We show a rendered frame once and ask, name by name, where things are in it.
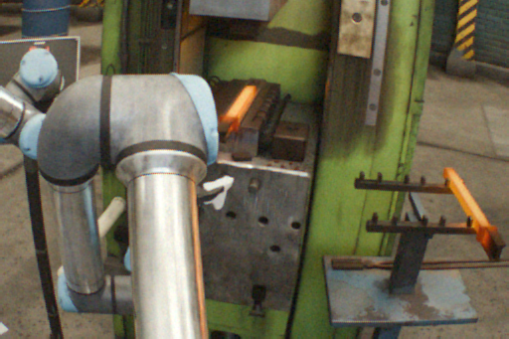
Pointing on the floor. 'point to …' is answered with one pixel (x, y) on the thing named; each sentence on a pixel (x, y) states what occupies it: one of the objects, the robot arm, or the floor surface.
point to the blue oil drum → (46, 8)
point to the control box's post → (41, 244)
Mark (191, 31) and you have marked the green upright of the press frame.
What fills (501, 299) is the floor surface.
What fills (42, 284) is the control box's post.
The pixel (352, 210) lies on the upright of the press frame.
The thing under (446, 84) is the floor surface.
